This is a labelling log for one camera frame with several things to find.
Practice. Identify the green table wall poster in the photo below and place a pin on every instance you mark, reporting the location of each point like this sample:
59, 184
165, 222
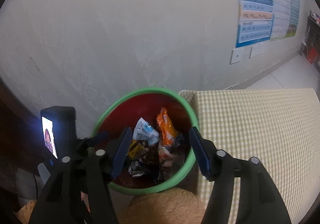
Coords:
293, 9

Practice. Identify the blue alphabet wall poster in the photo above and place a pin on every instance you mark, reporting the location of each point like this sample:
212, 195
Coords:
255, 14

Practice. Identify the green red trash bin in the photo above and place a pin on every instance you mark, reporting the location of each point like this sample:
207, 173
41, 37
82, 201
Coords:
120, 114

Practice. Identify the dark metal desk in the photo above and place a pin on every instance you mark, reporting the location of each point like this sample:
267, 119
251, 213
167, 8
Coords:
312, 36

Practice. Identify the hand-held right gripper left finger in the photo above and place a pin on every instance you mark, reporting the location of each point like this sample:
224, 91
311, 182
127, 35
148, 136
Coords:
122, 151

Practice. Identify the white orange snack bag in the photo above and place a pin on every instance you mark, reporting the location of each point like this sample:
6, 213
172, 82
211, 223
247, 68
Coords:
165, 155

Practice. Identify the yellow checkered tablecloth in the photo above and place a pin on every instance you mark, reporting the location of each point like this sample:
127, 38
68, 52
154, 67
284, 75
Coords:
250, 126

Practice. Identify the red bag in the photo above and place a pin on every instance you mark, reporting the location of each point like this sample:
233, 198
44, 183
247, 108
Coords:
313, 56

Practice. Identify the silver wrapper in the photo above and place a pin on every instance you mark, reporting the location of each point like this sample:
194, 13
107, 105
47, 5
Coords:
137, 168

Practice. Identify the white wall socket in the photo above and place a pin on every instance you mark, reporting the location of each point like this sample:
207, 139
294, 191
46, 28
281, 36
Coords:
237, 56
261, 48
253, 52

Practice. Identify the yellow black packet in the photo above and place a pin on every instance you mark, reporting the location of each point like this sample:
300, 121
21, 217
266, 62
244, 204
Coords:
135, 149

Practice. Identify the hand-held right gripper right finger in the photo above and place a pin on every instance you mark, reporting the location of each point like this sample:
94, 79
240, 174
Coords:
200, 154

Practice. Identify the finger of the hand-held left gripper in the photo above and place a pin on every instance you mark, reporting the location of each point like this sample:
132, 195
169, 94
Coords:
101, 136

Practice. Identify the tan plush toy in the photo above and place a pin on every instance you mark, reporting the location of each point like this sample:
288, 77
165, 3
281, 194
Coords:
162, 206

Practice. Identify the orange snack packet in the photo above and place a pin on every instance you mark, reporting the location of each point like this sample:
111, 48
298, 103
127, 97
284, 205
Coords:
165, 126

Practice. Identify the pale chart wall poster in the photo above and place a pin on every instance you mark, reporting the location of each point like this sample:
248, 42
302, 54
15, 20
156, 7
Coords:
281, 1

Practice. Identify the blue white wrapper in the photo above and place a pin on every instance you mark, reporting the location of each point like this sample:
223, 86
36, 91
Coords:
143, 131

